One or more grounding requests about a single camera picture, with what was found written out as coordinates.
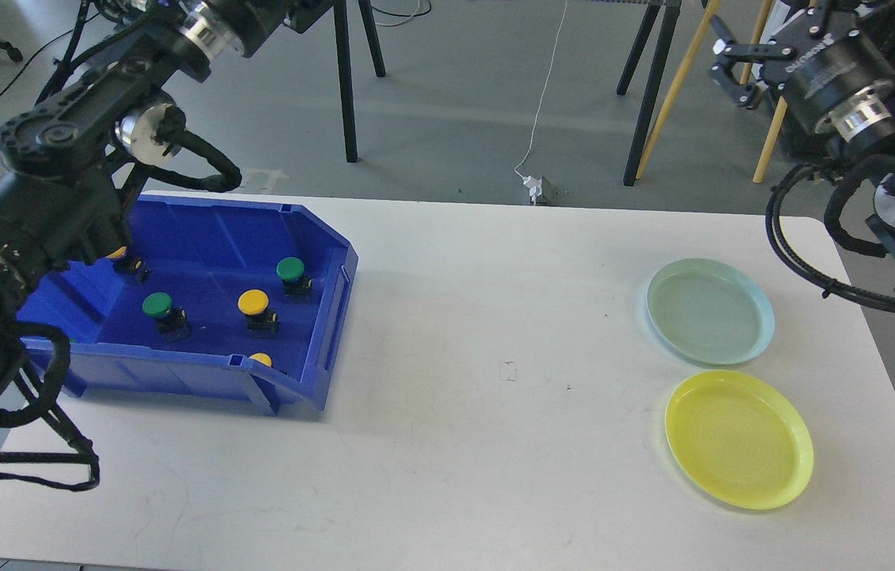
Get white power plug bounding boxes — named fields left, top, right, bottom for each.
left=522, top=176, right=558, bottom=206

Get black tripod left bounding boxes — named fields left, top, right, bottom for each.
left=332, top=1, right=386, bottom=163

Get yellow plate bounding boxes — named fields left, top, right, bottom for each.
left=664, top=371, right=816, bottom=511

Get wooden easel legs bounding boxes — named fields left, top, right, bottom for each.
left=624, top=1, right=788, bottom=186

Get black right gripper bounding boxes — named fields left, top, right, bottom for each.
left=709, top=10, right=895, bottom=134

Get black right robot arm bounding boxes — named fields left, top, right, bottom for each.
left=710, top=1, right=895, bottom=314

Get white cable on floor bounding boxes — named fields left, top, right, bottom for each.
left=514, top=0, right=571, bottom=182

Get yellow push button front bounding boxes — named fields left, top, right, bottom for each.
left=248, top=353, right=273, bottom=366

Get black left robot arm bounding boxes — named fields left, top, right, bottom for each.
left=0, top=1, right=332, bottom=492

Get black tripod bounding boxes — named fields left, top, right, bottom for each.
left=332, top=1, right=386, bottom=163
left=615, top=1, right=682, bottom=187

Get light green plate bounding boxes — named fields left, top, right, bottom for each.
left=645, top=258, right=776, bottom=368

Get yellow push button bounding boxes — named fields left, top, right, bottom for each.
left=248, top=353, right=273, bottom=366
left=106, top=246, right=151, bottom=283
left=237, top=289, right=279, bottom=337

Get blue plastic bin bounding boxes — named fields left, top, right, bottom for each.
left=18, top=195, right=359, bottom=416

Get black tripod right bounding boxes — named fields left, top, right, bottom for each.
left=615, top=1, right=682, bottom=187

